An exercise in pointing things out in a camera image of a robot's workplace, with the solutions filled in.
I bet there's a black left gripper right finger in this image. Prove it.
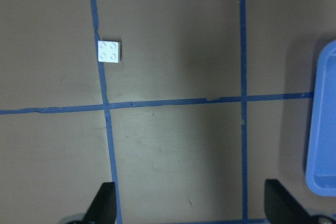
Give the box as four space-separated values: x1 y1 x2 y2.
264 179 314 224

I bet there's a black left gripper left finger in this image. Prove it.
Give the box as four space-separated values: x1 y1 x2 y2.
83 182 117 224

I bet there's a white block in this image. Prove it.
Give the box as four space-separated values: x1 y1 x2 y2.
98 40 121 63

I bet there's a blue plastic tray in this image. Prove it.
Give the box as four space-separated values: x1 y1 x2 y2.
306 41 335 197

